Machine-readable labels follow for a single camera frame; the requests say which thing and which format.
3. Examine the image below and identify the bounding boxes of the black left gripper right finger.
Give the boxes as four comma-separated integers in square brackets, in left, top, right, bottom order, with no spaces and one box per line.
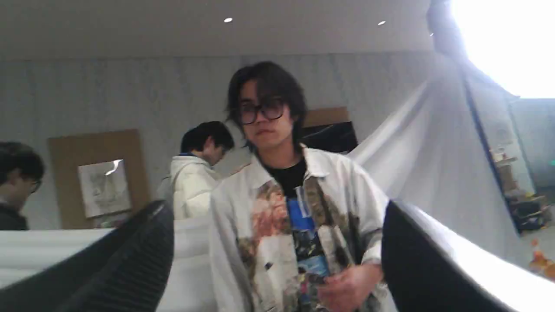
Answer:
[382,200,555,312]

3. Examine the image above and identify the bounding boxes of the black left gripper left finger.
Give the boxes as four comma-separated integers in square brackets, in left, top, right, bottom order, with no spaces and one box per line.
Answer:
[0,200,175,312]

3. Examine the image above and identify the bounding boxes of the person's left hand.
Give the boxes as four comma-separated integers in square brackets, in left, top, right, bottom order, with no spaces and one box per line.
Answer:
[318,263,383,312]

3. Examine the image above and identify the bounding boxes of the framed picture on cardboard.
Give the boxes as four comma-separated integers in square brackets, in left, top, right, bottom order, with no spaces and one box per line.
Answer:
[48,130,151,229]

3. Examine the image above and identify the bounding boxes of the white backdrop cloth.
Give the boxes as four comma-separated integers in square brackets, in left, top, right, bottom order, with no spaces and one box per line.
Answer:
[1,65,527,312]

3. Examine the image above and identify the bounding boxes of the bystander in white hoodie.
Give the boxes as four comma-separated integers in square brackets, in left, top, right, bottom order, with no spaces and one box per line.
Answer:
[157,121,235,221]

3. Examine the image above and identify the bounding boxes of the bystander with dark hair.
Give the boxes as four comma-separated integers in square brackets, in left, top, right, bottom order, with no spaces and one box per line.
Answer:
[0,141,45,231]

